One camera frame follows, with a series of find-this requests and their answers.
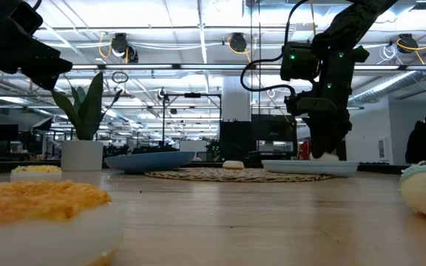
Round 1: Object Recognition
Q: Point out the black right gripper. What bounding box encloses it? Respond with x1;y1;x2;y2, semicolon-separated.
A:
285;72;353;160

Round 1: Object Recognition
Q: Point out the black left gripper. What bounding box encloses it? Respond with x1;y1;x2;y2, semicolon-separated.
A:
0;16;73;91

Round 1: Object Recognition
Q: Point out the small yellow-sprinkled donut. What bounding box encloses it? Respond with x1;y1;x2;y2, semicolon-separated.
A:
10;165;63;182

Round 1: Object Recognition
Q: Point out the small orange-sprinkled donut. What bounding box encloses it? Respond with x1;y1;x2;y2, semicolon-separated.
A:
0;180;122;266

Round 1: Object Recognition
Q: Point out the red tool cart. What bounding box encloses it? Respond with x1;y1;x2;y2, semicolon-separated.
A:
298;140;312;160

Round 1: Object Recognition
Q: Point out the light blue plate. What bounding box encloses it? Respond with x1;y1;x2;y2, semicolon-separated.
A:
261;159;361;177

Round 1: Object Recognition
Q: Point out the green snake plant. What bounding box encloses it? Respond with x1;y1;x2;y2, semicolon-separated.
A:
52;71;124;141

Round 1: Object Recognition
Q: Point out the black monitor screen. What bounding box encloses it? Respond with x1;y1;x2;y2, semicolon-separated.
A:
251;114;298;143

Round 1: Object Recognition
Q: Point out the black desk monitor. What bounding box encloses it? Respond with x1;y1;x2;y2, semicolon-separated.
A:
0;123;19;143

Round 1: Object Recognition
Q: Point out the white plant pot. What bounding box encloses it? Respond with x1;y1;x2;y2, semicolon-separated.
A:
61;139;104;172

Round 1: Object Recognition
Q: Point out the black cabinet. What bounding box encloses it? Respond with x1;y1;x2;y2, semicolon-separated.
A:
219;120;257;163

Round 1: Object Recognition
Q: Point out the white square column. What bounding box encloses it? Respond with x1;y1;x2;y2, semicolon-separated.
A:
222;75;252;123

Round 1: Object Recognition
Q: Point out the round woven placemat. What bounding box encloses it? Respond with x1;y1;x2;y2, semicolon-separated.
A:
145;167;333;183

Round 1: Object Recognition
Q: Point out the dark blue plate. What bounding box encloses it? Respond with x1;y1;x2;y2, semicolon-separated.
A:
104;150;196;174

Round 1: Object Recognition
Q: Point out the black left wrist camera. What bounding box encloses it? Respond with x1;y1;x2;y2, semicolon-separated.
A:
11;1;44;35

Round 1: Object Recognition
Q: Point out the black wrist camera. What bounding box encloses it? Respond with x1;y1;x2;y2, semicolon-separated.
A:
280;41;320;82
11;1;44;35

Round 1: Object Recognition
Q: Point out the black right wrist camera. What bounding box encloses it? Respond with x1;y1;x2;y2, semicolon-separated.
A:
280;41;320;82

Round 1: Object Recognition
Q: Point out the yellow hanging cord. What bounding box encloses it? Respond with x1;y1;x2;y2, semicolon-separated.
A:
310;0;318;38

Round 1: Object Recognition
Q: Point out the black frame stand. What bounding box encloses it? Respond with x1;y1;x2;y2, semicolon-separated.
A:
160;92;223;149

